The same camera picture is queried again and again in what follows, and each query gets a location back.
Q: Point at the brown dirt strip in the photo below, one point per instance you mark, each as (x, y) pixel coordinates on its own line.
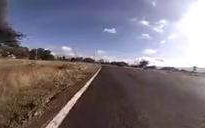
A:
(56, 102)

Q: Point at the dry grass verge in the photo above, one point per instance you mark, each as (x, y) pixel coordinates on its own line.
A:
(20, 86)

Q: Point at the grey asphalt road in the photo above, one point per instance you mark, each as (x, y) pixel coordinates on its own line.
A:
(140, 100)

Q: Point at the white painted road line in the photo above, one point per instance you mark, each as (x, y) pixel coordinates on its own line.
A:
(67, 108)

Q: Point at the road sign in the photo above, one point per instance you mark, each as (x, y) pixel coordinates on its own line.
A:
(194, 69)

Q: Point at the distant row of trees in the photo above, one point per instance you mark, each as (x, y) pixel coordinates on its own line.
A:
(118, 63)

